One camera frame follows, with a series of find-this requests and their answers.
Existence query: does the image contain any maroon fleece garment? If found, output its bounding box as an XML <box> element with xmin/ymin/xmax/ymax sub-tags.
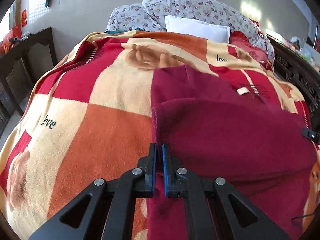
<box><xmin>151</xmin><ymin>65</ymin><xmax>317</xmax><ymax>239</ymax></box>

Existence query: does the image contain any red orange patterned blanket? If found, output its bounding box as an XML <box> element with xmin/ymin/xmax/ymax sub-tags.
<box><xmin>1</xmin><ymin>30</ymin><xmax>319</xmax><ymax>239</ymax></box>

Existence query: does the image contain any red embroidered pillow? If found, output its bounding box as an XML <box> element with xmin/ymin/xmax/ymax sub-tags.
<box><xmin>229</xmin><ymin>31</ymin><xmax>275</xmax><ymax>71</ymax></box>

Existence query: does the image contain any white pillow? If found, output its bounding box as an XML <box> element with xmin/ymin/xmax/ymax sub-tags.
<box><xmin>165</xmin><ymin>16</ymin><xmax>231</xmax><ymax>43</ymax></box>

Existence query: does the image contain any teal cloth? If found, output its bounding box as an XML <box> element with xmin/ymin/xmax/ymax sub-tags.
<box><xmin>104</xmin><ymin>28</ymin><xmax>141</xmax><ymax>34</ymax></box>

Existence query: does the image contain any red gift box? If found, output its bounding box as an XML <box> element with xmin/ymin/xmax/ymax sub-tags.
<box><xmin>3</xmin><ymin>24</ymin><xmax>22</xmax><ymax>53</ymax></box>

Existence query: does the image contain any floral quilt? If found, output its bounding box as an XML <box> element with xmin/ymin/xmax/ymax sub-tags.
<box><xmin>106</xmin><ymin>0</ymin><xmax>275</xmax><ymax>61</ymax></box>

